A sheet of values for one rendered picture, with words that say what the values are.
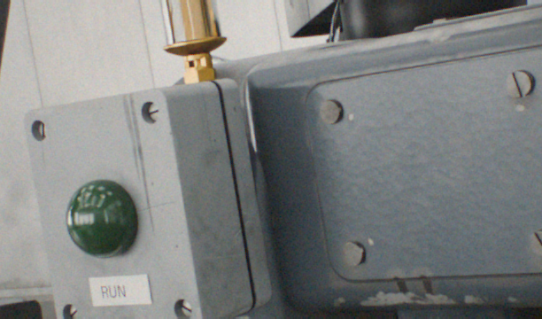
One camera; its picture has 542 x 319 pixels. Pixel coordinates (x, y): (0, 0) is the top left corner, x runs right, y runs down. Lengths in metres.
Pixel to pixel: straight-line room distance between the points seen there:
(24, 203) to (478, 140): 7.91
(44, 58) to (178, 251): 7.56
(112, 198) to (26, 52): 7.67
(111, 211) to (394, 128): 0.11
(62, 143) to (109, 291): 0.06
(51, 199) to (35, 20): 7.55
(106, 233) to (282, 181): 0.07
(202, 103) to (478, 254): 0.11
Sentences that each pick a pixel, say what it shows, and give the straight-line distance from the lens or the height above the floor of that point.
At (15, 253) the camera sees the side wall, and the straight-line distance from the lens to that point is 8.45.
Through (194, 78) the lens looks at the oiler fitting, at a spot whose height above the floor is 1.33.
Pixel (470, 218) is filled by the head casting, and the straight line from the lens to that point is 0.42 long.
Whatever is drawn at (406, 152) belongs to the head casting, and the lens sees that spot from 0.43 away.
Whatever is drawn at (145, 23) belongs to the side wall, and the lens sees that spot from 7.35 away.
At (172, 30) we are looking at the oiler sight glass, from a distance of 0.51.
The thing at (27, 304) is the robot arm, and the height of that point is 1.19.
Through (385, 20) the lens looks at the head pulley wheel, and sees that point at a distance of 0.55.
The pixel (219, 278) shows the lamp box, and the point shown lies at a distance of 0.44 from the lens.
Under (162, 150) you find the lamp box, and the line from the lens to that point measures 0.43.
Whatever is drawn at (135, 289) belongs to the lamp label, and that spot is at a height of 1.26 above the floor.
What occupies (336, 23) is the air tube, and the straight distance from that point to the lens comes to 0.77.
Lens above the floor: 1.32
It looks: 3 degrees down
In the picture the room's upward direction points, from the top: 9 degrees counter-clockwise
